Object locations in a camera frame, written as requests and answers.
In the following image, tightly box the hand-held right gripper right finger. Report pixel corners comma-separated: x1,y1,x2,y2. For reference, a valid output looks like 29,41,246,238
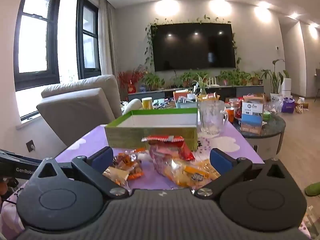
194,148,288,201

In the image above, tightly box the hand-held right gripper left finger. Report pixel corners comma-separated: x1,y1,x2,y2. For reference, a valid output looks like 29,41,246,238
30,146,132,200

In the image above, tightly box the yellow brown cracker packet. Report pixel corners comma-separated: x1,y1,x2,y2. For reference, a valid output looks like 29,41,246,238
160,159,222,187

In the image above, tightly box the red striped snack packet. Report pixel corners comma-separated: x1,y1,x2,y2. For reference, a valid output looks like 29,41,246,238
141,135,196,162

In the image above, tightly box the green cardboard box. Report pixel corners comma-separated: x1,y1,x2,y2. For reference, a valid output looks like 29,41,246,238
104,107,199,152

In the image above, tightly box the pink spouted drink pouch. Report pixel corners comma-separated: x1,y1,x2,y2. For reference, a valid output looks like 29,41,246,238
138,142,185,178

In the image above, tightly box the purple floral tablecloth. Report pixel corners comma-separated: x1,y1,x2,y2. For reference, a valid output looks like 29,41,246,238
0,124,320,240

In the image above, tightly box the pale yellow snack packet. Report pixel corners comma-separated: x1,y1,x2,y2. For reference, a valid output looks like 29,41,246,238
102,166,132,193

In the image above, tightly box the orange peanut packet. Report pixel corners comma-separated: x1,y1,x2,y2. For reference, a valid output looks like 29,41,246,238
112,149,145,180

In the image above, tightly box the clear plastic cup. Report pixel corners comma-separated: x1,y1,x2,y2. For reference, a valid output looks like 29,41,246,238
199,100,229,136

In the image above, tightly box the orange cup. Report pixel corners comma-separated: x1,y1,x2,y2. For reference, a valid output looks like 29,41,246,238
225,107,235,123

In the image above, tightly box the blue white carton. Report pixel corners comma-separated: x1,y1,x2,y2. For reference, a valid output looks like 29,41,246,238
240,99,264,134

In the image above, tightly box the beige armchair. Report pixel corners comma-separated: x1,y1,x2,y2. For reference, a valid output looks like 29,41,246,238
36,74,123,147

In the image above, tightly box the round dark coffee table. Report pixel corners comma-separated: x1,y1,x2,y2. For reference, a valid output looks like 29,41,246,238
225,112,287,155

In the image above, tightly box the white rounded chair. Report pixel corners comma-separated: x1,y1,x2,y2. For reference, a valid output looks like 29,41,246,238
122,99,142,117

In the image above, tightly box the yellow wicker basket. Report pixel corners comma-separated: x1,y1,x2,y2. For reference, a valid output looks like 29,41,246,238
197,94,220,103

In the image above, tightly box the light blue tray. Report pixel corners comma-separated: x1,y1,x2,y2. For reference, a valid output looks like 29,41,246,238
175,100,198,109

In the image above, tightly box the dark television cabinet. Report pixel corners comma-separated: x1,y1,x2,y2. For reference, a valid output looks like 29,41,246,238
127,85,265,103

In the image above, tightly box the spider plant in vase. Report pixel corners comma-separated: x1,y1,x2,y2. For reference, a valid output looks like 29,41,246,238
191,74,210,97

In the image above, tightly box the clutter of pens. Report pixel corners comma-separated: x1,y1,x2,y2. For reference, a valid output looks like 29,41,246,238
153,97,175,109

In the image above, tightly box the green potted plant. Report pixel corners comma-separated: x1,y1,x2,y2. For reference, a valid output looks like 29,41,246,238
251,72,263,85
179,71,199,88
216,69,252,87
144,72,165,91

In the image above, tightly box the red flower bouquet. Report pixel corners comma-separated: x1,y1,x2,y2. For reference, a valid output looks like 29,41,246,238
118,66,145,94

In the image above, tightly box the purple shopping bag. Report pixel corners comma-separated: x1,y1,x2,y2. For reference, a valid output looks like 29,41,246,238
281,97,295,113

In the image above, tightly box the white air purifier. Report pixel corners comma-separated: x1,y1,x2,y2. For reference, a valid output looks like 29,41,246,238
281,77,292,98

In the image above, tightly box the green slipper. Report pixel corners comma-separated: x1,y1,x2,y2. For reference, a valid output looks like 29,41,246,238
304,183,320,197

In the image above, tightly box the large leaf potted plant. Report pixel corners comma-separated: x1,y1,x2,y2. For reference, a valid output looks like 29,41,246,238
261,59,290,102

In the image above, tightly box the beige curtain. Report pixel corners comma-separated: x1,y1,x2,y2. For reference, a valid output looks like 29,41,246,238
98,0,120,80

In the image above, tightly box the black framed window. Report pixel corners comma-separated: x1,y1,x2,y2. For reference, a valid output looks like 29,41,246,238
14,0,102,124

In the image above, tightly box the wall television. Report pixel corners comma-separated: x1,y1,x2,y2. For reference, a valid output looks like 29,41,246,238
151,23,237,72

